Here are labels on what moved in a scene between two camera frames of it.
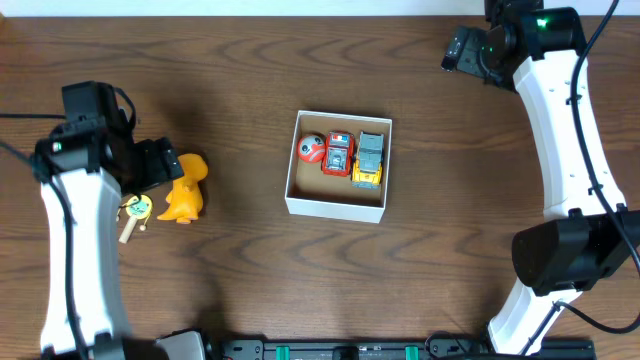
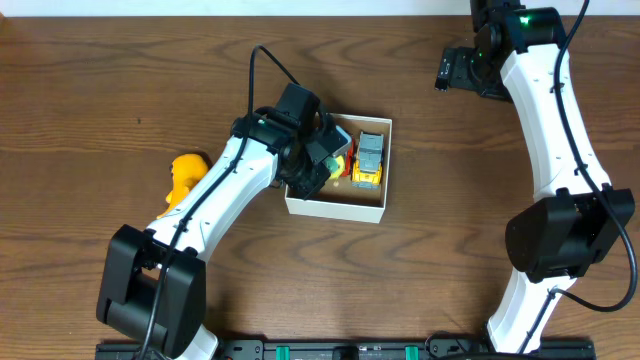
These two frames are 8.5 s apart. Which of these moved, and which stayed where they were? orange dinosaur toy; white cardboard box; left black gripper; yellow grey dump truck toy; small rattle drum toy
Moved: small rattle drum toy; left black gripper
Stayed: orange dinosaur toy; white cardboard box; yellow grey dump truck toy
